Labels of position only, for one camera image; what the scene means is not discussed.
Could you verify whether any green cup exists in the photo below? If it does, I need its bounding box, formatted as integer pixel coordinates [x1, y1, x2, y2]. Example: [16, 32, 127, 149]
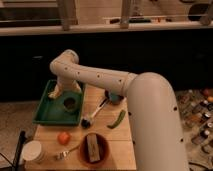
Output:
[63, 97, 78, 113]

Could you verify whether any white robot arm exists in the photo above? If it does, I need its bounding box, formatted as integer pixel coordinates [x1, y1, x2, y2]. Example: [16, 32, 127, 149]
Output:
[50, 50, 189, 171]

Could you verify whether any green plastic tray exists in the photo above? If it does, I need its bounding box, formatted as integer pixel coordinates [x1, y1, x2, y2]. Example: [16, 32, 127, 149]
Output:
[33, 80, 85, 126]

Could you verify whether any teal cup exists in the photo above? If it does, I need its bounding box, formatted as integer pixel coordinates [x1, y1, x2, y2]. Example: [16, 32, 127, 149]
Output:
[105, 91, 124, 105]

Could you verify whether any green chili pepper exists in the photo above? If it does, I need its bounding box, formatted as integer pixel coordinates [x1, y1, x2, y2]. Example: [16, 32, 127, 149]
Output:
[107, 110, 126, 129]

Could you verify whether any yellow corn cob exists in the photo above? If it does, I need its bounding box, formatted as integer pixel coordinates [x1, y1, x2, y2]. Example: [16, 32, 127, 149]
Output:
[48, 90, 60, 99]

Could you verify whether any wooden block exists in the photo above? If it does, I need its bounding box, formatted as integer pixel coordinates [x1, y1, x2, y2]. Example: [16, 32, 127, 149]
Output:
[86, 134, 100, 163]

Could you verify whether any terracotta bowl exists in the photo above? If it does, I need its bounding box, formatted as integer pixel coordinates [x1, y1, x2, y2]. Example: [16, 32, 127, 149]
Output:
[78, 133, 110, 169]

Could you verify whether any orange tomato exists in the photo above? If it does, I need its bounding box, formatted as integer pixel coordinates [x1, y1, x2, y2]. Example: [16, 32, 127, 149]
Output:
[57, 132, 71, 145]

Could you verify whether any spice bottle rack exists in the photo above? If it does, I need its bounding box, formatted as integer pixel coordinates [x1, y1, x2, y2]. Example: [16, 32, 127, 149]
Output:
[177, 90, 213, 155]

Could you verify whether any black stand pole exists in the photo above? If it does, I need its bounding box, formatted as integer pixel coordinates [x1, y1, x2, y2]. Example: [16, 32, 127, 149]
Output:
[12, 131, 26, 171]

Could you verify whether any white lidded jar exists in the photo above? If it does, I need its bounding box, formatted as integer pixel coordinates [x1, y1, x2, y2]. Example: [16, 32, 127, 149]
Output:
[22, 140, 44, 163]

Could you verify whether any black ladle with steel handle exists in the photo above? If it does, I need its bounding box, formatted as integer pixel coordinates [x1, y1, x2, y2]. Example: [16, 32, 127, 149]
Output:
[81, 98, 108, 128]

